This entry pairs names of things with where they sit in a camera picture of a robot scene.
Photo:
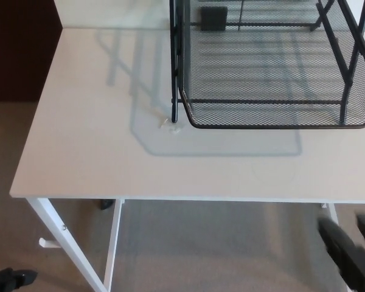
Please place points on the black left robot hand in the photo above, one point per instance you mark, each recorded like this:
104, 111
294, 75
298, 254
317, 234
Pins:
9, 280

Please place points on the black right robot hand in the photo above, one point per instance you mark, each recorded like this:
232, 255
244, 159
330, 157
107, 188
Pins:
356, 264

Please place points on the black mesh tray layer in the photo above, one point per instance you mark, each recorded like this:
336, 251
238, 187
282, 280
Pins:
261, 121

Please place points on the white hook peg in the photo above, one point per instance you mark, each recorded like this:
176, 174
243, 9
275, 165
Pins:
48, 242

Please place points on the black door stop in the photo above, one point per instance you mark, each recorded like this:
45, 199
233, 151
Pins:
107, 204

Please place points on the white table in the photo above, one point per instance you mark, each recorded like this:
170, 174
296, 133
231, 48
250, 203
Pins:
79, 152

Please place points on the dark brown wooden panel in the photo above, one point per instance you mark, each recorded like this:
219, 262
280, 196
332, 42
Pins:
18, 45

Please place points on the black square label holder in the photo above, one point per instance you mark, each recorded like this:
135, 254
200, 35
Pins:
213, 19

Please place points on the black file tray frame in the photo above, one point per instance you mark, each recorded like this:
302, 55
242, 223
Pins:
174, 61

